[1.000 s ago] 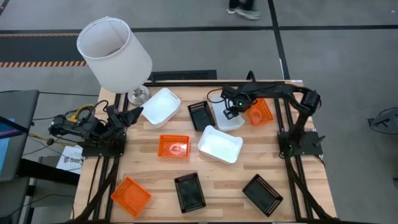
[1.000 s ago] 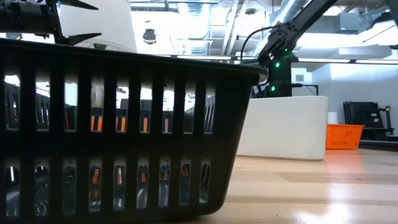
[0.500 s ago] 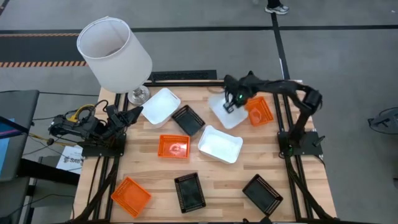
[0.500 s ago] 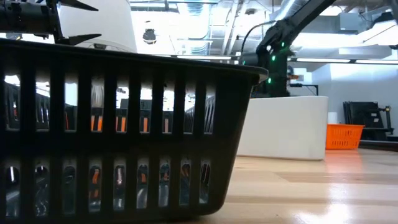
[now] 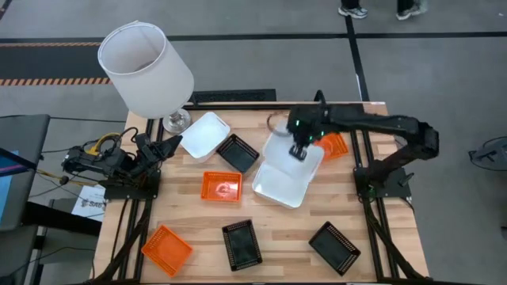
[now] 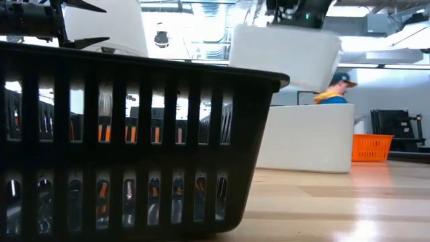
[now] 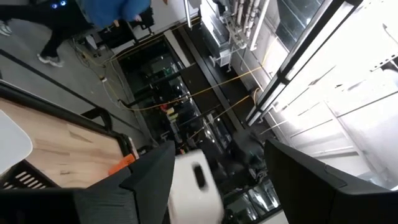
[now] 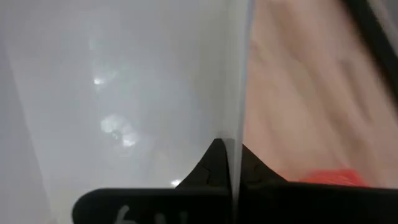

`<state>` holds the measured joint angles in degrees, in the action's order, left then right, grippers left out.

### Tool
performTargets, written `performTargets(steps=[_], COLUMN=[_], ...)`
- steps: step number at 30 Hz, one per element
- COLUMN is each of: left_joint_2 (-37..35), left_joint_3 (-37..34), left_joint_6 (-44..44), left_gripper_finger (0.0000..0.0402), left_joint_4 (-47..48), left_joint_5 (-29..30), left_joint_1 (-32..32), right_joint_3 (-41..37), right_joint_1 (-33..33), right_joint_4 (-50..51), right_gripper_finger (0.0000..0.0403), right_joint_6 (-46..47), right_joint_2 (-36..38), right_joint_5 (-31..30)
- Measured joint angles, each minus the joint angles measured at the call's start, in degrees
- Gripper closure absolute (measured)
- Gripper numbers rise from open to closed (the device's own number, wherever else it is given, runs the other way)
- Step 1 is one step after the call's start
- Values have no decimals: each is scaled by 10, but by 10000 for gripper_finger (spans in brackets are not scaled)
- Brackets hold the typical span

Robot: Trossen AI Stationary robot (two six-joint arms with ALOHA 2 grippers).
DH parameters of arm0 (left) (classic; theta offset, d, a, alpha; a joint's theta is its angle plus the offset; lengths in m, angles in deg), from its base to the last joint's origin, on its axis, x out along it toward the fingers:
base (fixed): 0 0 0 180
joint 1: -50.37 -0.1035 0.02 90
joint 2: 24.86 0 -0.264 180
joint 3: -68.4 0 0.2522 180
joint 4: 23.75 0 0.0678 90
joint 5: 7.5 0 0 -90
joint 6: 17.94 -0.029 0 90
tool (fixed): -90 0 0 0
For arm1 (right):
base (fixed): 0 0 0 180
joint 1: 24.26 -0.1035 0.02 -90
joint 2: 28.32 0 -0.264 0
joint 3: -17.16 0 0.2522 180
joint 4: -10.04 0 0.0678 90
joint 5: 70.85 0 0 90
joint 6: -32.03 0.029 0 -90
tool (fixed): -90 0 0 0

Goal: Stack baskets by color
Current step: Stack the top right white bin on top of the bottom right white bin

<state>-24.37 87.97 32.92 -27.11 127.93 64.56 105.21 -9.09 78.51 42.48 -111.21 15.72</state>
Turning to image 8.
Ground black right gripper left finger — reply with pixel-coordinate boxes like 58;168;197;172
175;138;233;189

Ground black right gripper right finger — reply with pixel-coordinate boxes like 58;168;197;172
241;143;289;187

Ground white plastic basket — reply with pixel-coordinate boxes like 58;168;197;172
0;0;253;224

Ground small orange plastic basket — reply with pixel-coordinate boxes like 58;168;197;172
297;169;369;188

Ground black bar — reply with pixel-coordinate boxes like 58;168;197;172
341;0;398;105

